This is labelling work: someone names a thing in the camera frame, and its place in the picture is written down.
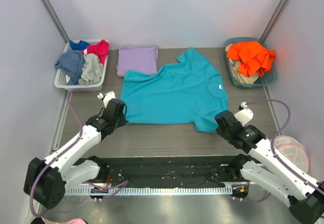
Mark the teal plastic basket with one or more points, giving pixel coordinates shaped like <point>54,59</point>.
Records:
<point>268,79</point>

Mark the pink cloth at bottom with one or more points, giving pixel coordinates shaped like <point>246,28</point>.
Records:
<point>42,220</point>

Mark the teal t shirt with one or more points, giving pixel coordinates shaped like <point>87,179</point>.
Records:
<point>189,91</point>

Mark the beige garment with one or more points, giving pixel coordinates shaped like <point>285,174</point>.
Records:
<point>239,55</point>

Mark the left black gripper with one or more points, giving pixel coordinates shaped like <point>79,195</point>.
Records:
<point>121,120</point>

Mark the red t shirt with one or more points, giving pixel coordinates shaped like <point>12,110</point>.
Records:
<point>101,50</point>

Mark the grey t shirt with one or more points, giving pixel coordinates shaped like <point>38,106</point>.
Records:
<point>92,70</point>

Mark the white round mesh hamper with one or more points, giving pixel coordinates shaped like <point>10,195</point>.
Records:
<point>293,151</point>

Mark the slotted cable duct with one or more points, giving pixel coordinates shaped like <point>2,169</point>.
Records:
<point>85,190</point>

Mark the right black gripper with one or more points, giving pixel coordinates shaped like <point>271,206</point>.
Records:
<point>220,129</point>

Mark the left aluminium corner post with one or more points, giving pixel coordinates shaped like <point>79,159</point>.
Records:
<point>54,17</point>

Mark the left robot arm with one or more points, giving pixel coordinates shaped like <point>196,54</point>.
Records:
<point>47,180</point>

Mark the orange t shirt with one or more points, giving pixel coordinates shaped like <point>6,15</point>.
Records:
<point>263,60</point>

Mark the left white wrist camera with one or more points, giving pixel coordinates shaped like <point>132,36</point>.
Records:
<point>105,98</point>

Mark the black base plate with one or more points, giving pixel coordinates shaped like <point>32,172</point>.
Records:
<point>168,172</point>

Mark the right aluminium corner post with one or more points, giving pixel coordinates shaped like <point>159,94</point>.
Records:
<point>274,18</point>

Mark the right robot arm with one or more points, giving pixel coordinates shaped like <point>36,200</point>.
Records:
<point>264,165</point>

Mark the aluminium corner post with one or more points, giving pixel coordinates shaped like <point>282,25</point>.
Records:
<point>54,17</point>
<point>274,18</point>

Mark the royal blue t shirt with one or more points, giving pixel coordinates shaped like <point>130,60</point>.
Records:
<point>80,46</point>

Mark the blue checked shirt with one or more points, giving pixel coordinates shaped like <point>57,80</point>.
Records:
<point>72,62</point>

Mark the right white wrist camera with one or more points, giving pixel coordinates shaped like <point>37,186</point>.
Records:
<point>244,115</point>

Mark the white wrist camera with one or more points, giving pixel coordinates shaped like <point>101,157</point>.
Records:
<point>105,98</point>
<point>244,115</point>

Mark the folded lavender t shirt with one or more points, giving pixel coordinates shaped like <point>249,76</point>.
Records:
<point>140,59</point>

